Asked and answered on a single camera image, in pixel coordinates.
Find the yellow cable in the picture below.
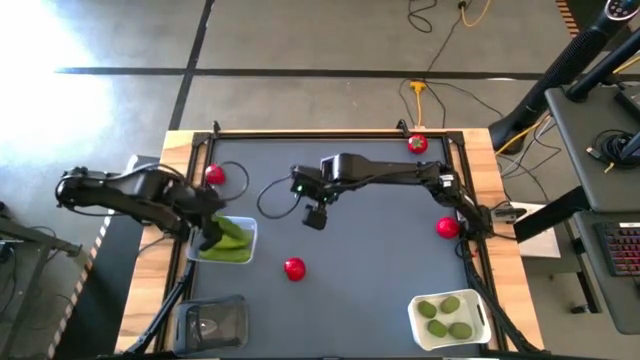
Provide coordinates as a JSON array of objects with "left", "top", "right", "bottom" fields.
[
  {"left": 458, "top": 0, "right": 494, "bottom": 29},
  {"left": 495, "top": 113, "right": 554, "bottom": 157}
]

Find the black monitor pole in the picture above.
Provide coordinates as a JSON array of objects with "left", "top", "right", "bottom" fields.
[{"left": 564, "top": 27, "right": 640, "bottom": 102}]

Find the yellow extension cord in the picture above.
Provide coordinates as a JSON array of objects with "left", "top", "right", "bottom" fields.
[{"left": 409, "top": 80, "right": 428, "bottom": 128}]

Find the backlit black keyboard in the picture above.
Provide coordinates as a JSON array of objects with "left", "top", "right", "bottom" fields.
[{"left": 593, "top": 221, "right": 640, "bottom": 278}]

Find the dark grey plastic basket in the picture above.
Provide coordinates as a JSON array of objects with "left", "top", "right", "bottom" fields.
[{"left": 172, "top": 294, "right": 250, "bottom": 354}]

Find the black floor cable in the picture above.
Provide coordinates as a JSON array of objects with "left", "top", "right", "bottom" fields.
[{"left": 398, "top": 0, "right": 506, "bottom": 129}]

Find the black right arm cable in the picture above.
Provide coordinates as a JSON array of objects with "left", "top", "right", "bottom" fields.
[{"left": 256, "top": 173, "right": 304, "bottom": 221}]

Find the grey metal stand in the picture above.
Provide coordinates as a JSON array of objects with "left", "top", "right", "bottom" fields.
[{"left": 0, "top": 199, "right": 84, "bottom": 360}]

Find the grey table mat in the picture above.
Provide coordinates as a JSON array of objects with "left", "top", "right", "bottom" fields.
[{"left": 192, "top": 138, "right": 482, "bottom": 359}]

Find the black desk support bar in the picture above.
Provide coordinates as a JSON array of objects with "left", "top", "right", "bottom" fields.
[{"left": 513, "top": 185, "right": 592, "bottom": 245}]

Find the black tower fan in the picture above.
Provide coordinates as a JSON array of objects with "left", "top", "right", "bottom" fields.
[{"left": 487, "top": 0, "right": 640, "bottom": 154}]

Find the black platform with striped edge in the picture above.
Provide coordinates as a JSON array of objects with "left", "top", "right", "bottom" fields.
[{"left": 49, "top": 154, "right": 162, "bottom": 360}]

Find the coiled black cable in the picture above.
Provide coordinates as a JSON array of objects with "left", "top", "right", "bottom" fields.
[{"left": 585, "top": 128, "right": 637, "bottom": 172}]

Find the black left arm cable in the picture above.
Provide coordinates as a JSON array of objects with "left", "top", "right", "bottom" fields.
[{"left": 218, "top": 160, "right": 251, "bottom": 203}]

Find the black metal table frame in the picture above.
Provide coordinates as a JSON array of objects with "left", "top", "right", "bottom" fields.
[{"left": 124, "top": 119, "right": 540, "bottom": 356}]

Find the dark grey desk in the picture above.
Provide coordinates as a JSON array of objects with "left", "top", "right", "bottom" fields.
[{"left": 543, "top": 82, "right": 640, "bottom": 336}]

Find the white plastic basket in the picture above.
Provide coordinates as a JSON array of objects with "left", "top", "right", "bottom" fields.
[{"left": 406, "top": 288, "right": 493, "bottom": 352}]

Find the clear plastic container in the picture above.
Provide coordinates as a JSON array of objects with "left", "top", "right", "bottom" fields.
[{"left": 185, "top": 215, "right": 259, "bottom": 266}]

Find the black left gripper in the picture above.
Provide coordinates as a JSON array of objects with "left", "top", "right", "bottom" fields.
[{"left": 184, "top": 191, "right": 228, "bottom": 252}]

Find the red tomato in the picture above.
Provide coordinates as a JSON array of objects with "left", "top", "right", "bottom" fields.
[
  {"left": 283, "top": 256, "right": 308, "bottom": 283},
  {"left": 204, "top": 163, "right": 228, "bottom": 187},
  {"left": 406, "top": 133, "right": 430, "bottom": 156},
  {"left": 435, "top": 215, "right": 462, "bottom": 241}
]

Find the white box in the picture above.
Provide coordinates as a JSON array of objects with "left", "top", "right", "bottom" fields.
[{"left": 513, "top": 201, "right": 562, "bottom": 260}]

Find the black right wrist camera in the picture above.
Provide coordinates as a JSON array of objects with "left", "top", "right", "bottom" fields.
[{"left": 301, "top": 203, "right": 331, "bottom": 233}]

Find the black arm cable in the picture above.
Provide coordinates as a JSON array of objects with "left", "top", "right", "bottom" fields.
[
  {"left": 218, "top": 160, "right": 251, "bottom": 203},
  {"left": 256, "top": 173, "right": 304, "bottom": 221}
]

